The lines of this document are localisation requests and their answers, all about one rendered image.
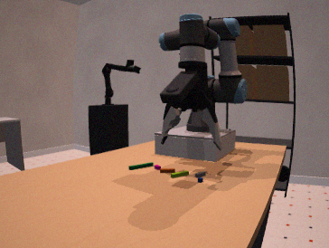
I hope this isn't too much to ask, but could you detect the lime green rod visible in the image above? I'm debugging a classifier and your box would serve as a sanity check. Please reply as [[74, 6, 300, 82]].
[[171, 171, 189, 178]]

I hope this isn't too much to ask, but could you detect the orange rod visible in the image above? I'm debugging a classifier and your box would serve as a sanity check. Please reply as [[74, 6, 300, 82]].
[[160, 168, 175, 173]]

